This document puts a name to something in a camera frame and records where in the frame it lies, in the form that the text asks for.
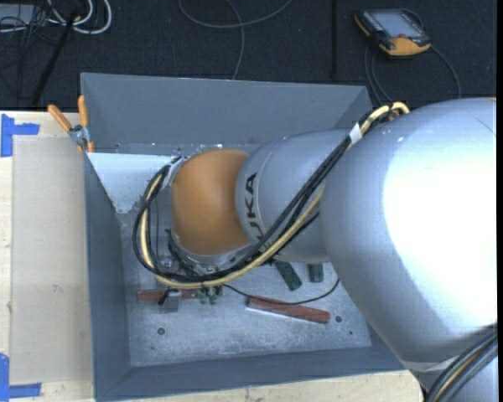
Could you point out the red-brown flat block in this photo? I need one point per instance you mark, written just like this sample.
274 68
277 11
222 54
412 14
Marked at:
293 310
148 295

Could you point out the grey metal bin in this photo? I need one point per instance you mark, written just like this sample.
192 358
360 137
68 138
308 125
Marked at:
234 333

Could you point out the dark green flat block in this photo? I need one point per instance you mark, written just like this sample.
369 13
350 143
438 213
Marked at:
316 273
291 278

